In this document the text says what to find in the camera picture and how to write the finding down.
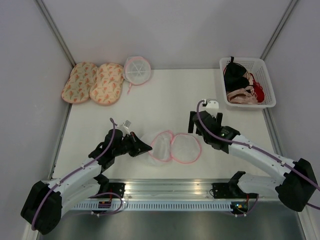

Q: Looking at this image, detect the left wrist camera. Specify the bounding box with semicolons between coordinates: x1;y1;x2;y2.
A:
119;120;131;136

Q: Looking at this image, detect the white pink mesh laundry bag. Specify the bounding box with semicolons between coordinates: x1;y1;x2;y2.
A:
140;130;202;167

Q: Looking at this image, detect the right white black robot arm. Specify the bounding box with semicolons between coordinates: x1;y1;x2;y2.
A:
188;111;320;212

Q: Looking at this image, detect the red bra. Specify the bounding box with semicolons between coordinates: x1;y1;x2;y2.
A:
250;73;265;103

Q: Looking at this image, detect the black bra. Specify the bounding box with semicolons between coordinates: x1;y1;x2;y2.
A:
223;56;253;92

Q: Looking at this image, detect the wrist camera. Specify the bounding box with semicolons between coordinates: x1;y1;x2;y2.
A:
202;98;220;113
119;120;131;136

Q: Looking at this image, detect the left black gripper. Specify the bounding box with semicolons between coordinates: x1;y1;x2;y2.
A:
113;131;152;157

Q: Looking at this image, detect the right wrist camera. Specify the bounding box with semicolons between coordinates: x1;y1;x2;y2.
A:
202;98;220;113

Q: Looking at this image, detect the right floral peach laundry bag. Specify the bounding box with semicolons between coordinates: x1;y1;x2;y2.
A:
89;62;124;106

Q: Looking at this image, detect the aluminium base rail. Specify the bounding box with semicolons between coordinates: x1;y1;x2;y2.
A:
38;177;308;201

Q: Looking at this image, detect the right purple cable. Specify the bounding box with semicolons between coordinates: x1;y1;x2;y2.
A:
196;100;320;218

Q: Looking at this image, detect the left aluminium frame post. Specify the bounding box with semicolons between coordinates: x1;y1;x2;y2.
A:
34;0;76;67

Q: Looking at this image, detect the left floral peach laundry bag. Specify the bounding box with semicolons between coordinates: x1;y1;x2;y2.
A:
61;62;98;104

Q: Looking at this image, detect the purple cable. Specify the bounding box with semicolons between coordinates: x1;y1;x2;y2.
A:
30;118;124;232
196;100;320;218

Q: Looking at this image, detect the white plastic basket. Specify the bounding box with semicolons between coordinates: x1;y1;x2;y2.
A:
219;57;276;111

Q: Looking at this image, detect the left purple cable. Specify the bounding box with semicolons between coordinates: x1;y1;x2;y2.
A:
30;118;124;232

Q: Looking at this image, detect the white slotted cable duct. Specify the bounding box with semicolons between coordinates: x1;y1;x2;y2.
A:
72;200;232;212

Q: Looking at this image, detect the right aluminium frame post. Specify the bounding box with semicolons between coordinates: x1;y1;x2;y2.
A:
260;0;300;61

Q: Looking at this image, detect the floral peach laundry bag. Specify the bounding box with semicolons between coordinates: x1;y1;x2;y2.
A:
89;62;124;106
61;62;98;104

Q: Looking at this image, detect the pink bras pile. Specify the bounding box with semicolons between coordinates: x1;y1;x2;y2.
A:
226;71;258;105

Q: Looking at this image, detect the aluminium frame post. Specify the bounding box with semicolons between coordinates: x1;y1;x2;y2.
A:
260;0;300;61
34;0;76;67

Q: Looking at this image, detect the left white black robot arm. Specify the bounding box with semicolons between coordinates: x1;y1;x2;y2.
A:
20;129;153;235

